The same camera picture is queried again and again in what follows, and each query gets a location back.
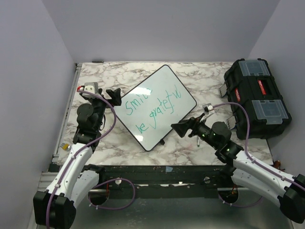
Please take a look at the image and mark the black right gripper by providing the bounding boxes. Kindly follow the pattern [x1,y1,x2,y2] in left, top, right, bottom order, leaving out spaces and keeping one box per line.
[172,113,219,149]

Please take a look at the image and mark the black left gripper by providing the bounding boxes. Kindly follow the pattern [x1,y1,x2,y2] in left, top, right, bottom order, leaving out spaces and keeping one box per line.
[88,88,121,130]

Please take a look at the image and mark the black framed whiteboard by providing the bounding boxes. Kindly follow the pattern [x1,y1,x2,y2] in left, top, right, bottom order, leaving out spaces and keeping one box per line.
[115,64,197,151]

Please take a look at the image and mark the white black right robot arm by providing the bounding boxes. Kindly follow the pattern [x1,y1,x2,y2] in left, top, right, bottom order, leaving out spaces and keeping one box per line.
[171,117,305,224]

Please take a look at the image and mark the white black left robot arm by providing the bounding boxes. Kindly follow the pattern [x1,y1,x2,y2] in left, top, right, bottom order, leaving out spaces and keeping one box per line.
[33,85,122,229]

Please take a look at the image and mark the yellow small object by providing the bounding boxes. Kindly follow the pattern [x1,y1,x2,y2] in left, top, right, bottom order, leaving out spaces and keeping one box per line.
[60,143,71,151]

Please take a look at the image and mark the black plastic toolbox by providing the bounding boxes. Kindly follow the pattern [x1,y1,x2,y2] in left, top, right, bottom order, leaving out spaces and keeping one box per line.
[219,58,292,140]

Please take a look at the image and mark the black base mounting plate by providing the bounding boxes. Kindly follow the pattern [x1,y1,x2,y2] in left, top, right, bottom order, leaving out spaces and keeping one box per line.
[74,165,234,200]

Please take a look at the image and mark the copper pipe fitting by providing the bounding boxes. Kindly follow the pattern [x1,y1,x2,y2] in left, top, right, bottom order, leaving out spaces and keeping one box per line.
[273,160,281,170]

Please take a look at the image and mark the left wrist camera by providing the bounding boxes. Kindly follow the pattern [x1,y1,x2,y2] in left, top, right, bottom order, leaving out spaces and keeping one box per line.
[77,82,99,99]

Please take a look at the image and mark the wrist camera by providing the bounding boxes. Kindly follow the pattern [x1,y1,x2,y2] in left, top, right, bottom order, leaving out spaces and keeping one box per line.
[200,103,215,121]
[77,82,99,99]

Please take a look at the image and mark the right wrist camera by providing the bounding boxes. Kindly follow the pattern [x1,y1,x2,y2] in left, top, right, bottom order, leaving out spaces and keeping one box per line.
[200,103,215,121]

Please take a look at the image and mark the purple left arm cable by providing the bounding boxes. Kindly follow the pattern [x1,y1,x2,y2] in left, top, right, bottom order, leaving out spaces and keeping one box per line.
[46,87,136,229]

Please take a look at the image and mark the aluminium rail left edge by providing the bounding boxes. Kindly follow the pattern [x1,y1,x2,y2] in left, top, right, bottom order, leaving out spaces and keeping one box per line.
[51,63,82,164]

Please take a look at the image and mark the front aluminium rail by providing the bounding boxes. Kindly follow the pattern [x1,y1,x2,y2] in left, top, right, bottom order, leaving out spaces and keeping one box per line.
[37,172,58,192]

